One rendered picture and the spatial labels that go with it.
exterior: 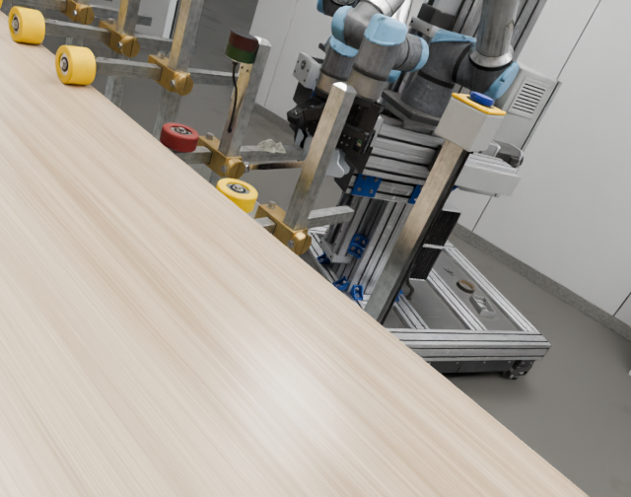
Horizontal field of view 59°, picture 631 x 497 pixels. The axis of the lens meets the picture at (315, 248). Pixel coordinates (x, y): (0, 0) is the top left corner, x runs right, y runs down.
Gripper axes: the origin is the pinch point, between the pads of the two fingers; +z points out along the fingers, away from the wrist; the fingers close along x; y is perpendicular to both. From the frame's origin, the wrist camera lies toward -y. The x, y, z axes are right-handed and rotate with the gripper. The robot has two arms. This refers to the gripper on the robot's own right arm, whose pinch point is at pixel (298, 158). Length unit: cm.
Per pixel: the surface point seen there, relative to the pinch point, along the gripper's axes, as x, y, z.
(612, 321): -78, 246, 78
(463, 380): -52, 95, 83
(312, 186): -30.8, -31.8, -10.5
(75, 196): -22, -77, -8
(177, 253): -40, -70, -8
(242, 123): -5.8, -30.9, -12.6
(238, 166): -8.5, -30.9, -3.4
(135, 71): 23.5, -40.3, -12.0
